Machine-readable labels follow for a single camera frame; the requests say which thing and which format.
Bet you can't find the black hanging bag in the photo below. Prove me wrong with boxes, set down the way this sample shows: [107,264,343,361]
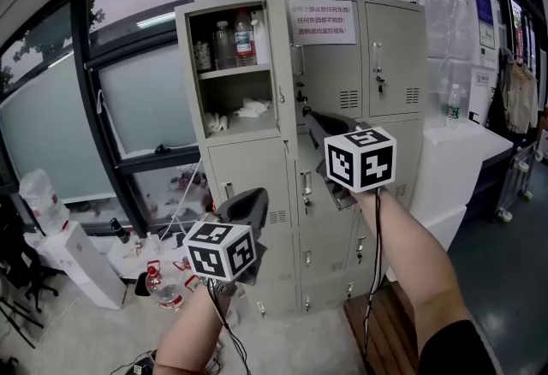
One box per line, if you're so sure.
[485,86,509,130]

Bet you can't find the black office chair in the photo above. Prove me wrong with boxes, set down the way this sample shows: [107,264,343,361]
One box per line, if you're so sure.
[0,210,59,314]

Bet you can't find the person's left forearm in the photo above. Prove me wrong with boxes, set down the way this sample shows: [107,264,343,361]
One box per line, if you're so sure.
[152,285,232,375]

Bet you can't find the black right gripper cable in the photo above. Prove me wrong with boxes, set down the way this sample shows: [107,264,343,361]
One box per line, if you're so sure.
[361,188,383,375]

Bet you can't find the clear bottle green label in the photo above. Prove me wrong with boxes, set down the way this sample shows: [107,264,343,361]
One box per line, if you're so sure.
[444,84,462,130]

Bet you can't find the white water dispenser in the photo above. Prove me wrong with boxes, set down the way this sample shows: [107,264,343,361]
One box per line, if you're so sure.
[40,221,128,310]

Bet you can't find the person's black shirt sleeve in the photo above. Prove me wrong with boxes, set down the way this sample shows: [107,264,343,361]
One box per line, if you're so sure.
[417,318,500,375]

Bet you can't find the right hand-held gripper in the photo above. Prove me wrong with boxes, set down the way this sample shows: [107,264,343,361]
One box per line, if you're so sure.
[302,106,398,211]

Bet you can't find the beige metal locker cabinet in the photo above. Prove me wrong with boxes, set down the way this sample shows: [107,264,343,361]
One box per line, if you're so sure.
[174,0,428,318]

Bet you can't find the white cable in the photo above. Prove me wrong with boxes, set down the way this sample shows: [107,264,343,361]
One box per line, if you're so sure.
[158,158,203,240]

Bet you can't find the black thermos bottle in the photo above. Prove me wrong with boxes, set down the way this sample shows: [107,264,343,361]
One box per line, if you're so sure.
[109,217,131,245]

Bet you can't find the white gloves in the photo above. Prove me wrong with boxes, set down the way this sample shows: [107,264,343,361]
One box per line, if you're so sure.
[204,111,229,134]

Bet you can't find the white crumpled cloth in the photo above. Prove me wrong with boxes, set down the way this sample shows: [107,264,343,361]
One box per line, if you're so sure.
[233,97,271,118]

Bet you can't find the person's right forearm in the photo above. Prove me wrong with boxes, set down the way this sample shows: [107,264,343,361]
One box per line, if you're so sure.
[353,187,472,355]

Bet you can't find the beige hanging garments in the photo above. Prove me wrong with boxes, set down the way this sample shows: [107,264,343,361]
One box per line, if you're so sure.
[498,48,539,135]

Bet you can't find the small black box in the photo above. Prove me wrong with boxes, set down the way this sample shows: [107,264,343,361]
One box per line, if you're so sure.
[134,271,152,298]

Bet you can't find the large clear water bottle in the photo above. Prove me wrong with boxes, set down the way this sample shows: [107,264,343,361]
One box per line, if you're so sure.
[18,169,70,235]

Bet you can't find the white spray bottle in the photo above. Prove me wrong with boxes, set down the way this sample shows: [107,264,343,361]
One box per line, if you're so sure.
[250,9,271,65]

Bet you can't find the grey metal locker cabinet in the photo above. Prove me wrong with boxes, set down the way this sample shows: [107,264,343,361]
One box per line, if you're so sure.
[207,0,423,317]

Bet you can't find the white paper notice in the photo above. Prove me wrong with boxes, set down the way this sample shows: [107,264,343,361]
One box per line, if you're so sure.
[287,0,358,46]

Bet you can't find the clear bottle red label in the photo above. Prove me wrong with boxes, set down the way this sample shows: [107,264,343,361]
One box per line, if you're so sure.
[234,9,258,68]

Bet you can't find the white sink counter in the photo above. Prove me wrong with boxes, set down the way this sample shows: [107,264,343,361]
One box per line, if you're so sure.
[421,118,514,253]

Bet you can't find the brown wooden slat platform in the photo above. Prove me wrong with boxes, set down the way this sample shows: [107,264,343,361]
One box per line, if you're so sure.
[343,278,419,375]

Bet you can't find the white low floor box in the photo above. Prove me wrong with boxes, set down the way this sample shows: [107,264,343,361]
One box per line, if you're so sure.
[105,231,189,280]

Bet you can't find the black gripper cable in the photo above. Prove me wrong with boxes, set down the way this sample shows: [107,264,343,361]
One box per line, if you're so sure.
[361,188,383,375]
[209,283,253,375]

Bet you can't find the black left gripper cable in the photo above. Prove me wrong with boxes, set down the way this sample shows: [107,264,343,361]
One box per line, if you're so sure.
[209,283,253,375]

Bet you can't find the white wall chart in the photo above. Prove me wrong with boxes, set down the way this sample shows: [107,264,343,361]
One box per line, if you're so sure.
[478,20,497,51]

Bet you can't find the clear jug red label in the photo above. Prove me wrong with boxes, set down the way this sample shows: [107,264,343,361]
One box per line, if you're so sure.
[144,260,186,311]

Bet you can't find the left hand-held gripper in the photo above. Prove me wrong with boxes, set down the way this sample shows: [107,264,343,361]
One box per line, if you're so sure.
[182,187,270,284]

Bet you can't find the grey metal rolling cart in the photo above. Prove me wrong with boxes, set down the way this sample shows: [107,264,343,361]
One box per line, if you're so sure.
[496,141,545,223]

